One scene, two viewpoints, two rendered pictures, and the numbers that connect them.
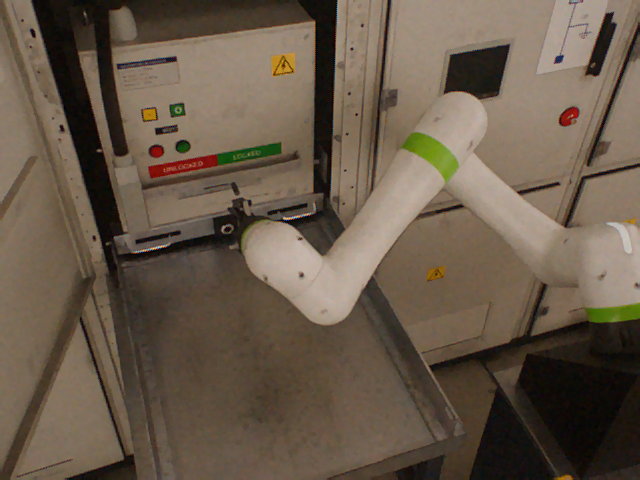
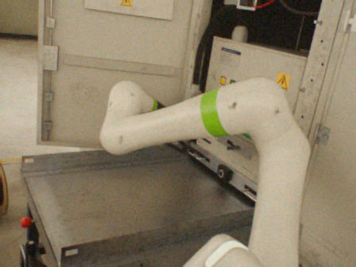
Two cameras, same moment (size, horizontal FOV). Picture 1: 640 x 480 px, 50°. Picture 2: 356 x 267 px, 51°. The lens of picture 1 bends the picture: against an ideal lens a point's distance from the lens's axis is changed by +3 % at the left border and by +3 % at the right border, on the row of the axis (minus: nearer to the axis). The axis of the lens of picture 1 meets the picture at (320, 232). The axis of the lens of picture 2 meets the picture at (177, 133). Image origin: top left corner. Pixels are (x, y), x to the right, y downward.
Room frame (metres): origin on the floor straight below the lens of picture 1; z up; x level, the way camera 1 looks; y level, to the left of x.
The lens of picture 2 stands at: (0.79, -1.03, 1.48)
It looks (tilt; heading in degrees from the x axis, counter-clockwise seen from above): 19 degrees down; 78
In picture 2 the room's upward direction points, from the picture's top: 8 degrees clockwise
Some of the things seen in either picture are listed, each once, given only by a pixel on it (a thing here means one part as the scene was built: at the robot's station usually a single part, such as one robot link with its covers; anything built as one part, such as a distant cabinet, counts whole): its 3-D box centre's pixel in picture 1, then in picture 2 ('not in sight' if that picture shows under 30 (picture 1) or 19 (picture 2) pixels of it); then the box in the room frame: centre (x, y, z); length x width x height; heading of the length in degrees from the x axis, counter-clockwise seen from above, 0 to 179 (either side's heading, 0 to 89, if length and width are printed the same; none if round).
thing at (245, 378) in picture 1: (267, 350); (138, 203); (0.93, 0.11, 0.82); 0.68 x 0.62 x 0.06; 21
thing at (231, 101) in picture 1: (215, 138); (239, 111); (1.29, 0.25, 1.15); 0.48 x 0.01 x 0.48; 111
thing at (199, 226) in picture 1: (222, 216); (230, 172); (1.31, 0.25, 0.89); 0.54 x 0.05 x 0.06; 111
